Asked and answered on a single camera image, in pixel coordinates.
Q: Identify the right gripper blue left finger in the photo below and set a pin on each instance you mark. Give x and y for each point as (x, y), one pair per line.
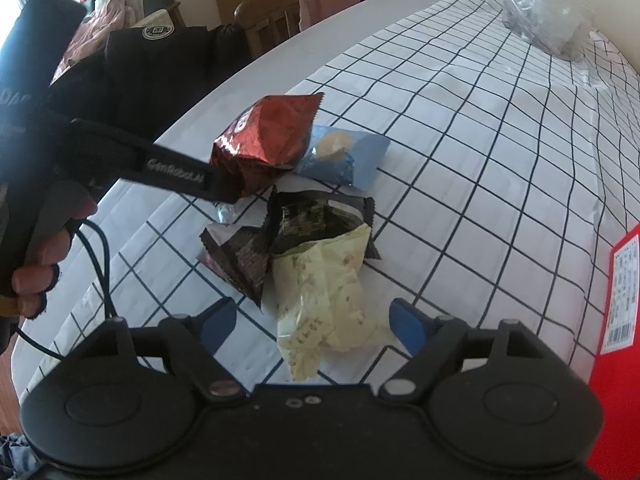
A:
(212, 327)

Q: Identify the pale yellow snack bag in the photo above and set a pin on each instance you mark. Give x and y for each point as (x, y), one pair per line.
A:
(321, 302)

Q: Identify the black snack packet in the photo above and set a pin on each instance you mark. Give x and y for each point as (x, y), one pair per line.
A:
(240, 255)

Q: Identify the light blue snack packet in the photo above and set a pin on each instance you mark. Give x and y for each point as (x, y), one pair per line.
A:
(343, 157)

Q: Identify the black bag on chair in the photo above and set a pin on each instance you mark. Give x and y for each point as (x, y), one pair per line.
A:
(144, 79)

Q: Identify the left wooden chair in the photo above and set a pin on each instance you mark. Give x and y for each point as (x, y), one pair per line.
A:
(268, 23)

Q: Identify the checkered white tablecloth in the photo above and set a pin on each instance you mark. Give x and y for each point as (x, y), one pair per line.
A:
(509, 177)

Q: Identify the person left hand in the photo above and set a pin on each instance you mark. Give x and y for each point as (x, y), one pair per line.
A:
(32, 283)

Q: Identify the red cardboard box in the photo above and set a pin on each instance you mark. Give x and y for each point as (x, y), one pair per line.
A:
(615, 378)

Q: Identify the clear plastic bag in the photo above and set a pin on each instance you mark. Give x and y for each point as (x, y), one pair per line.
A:
(558, 27)

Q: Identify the dark red foil snack bag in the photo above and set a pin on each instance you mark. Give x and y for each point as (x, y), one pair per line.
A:
(265, 142)

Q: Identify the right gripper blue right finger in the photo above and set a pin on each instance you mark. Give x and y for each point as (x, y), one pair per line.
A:
(411, 326)

